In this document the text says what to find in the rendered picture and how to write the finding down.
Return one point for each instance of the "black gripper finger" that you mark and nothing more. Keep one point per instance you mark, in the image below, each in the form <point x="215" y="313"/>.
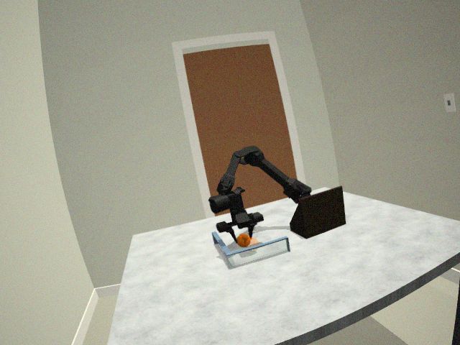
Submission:
<point x="250" y="229"/>
<point x="232" y="234"/>

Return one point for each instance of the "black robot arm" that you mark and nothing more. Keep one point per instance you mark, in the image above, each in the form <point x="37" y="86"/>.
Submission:
<point x="232" y="199"/>

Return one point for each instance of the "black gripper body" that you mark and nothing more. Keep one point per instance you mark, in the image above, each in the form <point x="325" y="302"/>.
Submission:
<point x="223" y="226"/>

